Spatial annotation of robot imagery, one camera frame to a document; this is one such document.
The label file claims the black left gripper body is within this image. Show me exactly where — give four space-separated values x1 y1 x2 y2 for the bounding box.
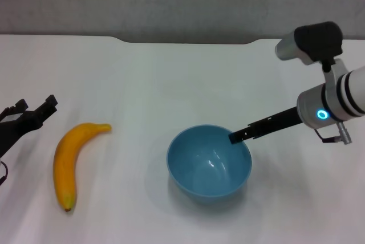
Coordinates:
0 111 44 158

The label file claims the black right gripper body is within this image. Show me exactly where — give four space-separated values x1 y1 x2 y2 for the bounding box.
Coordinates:
247 107 301 140

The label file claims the blue plastic bowl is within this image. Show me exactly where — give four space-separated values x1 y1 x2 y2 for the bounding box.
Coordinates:
166 124 253 204

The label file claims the yellow banana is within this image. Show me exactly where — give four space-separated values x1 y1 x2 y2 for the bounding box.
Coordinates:
53 123 112 213

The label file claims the thin black left wrist cable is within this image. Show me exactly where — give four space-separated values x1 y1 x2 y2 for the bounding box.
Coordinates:
0 160 9 187

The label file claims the silver right wrist cable plug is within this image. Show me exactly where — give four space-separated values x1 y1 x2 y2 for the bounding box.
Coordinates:
314 121 353 145

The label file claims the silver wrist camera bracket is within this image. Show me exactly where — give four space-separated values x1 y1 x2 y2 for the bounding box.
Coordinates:
322 58 350 91

